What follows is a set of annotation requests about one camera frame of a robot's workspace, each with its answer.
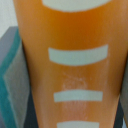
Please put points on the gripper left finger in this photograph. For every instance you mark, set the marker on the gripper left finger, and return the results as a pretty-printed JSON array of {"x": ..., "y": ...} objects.
[{"x": 15, "y": 95}]

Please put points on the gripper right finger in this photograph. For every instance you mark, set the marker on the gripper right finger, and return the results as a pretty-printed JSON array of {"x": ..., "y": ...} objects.
[{"x": 122, "y": 111}]

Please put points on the yellow toy bread loaf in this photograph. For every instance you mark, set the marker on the yellow toy bread loaf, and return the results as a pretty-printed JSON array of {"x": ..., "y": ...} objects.
[{"x": 76, "y": 52}]

